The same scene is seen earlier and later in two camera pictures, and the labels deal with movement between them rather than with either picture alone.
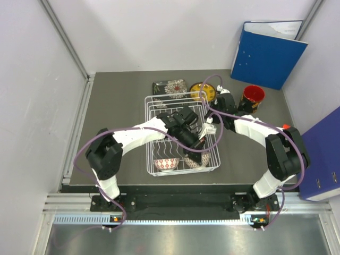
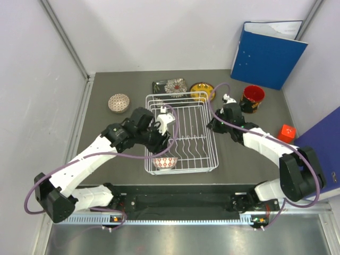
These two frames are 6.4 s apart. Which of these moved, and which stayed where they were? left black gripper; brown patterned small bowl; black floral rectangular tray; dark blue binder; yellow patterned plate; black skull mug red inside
Moved: brown patterned small bowl; left black gripper
Stayed: yellow patterned plate; dark blue binder; black floral rectangular tray; black skull mug red inside
